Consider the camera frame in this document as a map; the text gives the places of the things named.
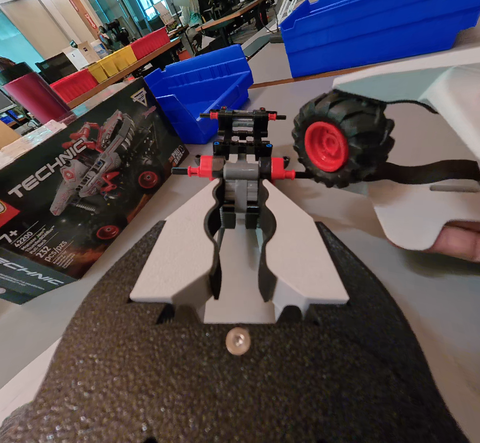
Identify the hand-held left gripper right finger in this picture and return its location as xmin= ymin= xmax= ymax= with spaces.
xmin=259 ymin=180 xmax=349 ymax=320

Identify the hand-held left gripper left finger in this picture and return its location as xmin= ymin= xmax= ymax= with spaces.
xmin=129 ymin=180 xmax=226 ymax=320

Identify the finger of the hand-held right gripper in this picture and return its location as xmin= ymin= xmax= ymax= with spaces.
xmin=347 ymin=158 xmax=480 ymax=252
xmin=332 ymin=63 xmax=451 ymax=114

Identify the person's right hand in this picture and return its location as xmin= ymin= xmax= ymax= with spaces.
xmin=427 ymin=221 xmax=480 ymax=262

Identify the black toy wheel red hub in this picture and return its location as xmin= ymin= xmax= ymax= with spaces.
xmin=292 ymin=90 xmax=395 ymax=188

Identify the white cardboard box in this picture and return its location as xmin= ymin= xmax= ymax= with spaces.
xmin=62 ymin=40 xmax=94 ymax=72

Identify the maroon cylinder container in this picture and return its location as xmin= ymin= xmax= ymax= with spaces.
xmin=3 ymin=72 xmax=73 ymax=126

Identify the small blue storage bin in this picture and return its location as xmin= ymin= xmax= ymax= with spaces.
xmin=144 ymin=43 xmax=254 ymax=146

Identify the long wooden table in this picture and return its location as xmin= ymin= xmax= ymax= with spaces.
xmin=67 ymin=36 xmax=190 ymax=111

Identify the brown cardboard box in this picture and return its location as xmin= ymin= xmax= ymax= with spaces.
xmin=0 ymin=122 xmax=22 ymax=151

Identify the large blue storage bin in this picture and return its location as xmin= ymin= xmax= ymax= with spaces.
xmin=279 ymin=0 xmax=480 ymax=78

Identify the black toy truck set box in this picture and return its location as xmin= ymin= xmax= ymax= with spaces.
xmin=0 ymin=77 xmax=190 ymax=305

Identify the light grey desk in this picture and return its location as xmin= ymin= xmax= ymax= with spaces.
xmin=0 ymin=72 xmax=480 ymax=443

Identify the black toy truck chassis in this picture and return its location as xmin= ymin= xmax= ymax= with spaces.
xmin=172 ymin=106 xmax=312 ymax=230

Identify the background wooden table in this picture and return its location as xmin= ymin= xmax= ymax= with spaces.
xmin=195 ymin=0 xmax=272 ymax=38

